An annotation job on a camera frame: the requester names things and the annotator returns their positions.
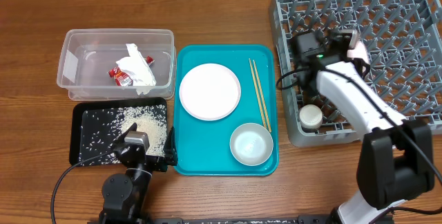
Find clear plastic bin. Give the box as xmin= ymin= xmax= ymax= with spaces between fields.
xmin=57 ymin=28 xmax=176 ymax=101

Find white napkin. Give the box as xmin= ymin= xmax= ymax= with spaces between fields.
xmin=108 ymin=44 xmax=157 ymax=95

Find white cup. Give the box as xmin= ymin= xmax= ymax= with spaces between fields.
xmin=299 ymin=104 xmax=323 ymax=132

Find wooden chopstick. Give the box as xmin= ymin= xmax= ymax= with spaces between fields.
xmin=251 ymin=60 xmax=272 ymax=133
xmin=249 ymin=58 xmax=267 ymax=129

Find grey dishwasher rack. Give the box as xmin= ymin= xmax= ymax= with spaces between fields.
xmin=269 ymin=0 xmax=441 ymax=147

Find teal plastic tray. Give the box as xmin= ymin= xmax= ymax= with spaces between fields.
xmin=173 ymin=44 xmax=279 ymax=176

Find white round plate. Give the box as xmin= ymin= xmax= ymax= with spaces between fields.
xmin=179 ymin=63 xmax=242 ymax=121

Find spilled rice grains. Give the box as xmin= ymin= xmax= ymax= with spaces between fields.
xmin=75 ymin=105 xmax=167 ymax=166

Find red snack wrapper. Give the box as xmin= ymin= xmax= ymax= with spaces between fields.
xmin=108 ymin=56 xmax=156 ymax=86

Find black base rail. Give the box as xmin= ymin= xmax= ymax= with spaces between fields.
xmin=117 ymin=213 xmax=346 ymax=224

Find grey bowl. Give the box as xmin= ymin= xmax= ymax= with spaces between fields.
xmin=229 ymin=123 xmax=274 ymax=167

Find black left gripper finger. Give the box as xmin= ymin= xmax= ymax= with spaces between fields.
xmin=110 ymin=123 xmax=137 ymax=148
xmin=163 ymin=127 xmax=178 ymax=166

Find black waste tray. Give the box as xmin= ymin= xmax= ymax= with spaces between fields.
xmin=69 ymin=97 xmax=167 ymax=166

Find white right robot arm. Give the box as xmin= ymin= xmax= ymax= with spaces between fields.
xmin=289 ymin=29 xmax=441 ymax=223

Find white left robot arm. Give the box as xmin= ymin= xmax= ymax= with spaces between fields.
xmin=99 ymin=123 xmax=177 ymax=223

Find pink bowl with rice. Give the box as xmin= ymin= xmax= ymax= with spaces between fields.
xmin=347 ymin=41 xmax=369 ymax=65

